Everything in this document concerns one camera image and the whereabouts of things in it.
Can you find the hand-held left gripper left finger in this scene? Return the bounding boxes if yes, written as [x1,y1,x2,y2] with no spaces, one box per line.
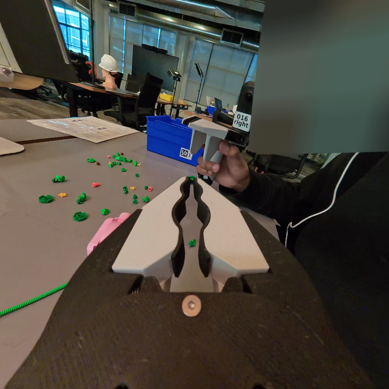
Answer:
[112,177,191,293]

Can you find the person's black jacket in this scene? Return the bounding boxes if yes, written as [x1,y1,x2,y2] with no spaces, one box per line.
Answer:
[284,152,389,389]

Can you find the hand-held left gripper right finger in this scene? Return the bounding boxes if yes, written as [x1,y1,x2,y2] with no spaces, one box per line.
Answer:
[193,178,270,293]

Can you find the black monitor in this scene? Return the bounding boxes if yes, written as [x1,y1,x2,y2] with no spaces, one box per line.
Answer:
[131,44,180,92]

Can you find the person's right hand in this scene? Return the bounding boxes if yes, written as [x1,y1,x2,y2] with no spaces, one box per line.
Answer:
[196,141,251,192]

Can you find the silver ceiling duct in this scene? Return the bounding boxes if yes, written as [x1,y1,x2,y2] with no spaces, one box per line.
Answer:
[120,0,265,43]

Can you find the mannequin head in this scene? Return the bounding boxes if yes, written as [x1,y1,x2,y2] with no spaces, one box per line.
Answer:
[102,69,120,90]

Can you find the studio light stand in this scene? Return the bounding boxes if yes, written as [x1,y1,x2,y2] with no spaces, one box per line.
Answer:
[167,68,183,119]
[194,62,205,111]

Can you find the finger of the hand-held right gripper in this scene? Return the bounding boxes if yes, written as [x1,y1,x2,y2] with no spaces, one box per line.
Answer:
[182,117,230,155]

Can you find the pink brick-built toy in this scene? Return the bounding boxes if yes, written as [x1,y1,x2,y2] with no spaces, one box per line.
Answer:
[87,213,131,256]

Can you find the green stem with web disc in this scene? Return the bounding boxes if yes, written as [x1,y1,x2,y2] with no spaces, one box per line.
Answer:
[0,283,69,318]

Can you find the person's right forearm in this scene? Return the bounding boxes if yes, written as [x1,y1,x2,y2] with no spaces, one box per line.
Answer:
[219,166,307,227]

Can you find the thin white cable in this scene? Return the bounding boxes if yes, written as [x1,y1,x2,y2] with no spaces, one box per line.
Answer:
[286,152,360,244]

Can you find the scattered small toy pieces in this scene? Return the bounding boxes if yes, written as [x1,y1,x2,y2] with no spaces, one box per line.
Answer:
[38,151,152,222]

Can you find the white hard hat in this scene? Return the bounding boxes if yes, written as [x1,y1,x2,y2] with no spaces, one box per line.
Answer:
[98,54,120,73]

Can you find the blue storage bin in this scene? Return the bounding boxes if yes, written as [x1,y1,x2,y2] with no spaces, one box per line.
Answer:
[146,115,204,167]

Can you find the printed paper sheet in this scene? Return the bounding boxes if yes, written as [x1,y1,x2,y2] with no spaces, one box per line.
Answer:
[27,116,140,143]

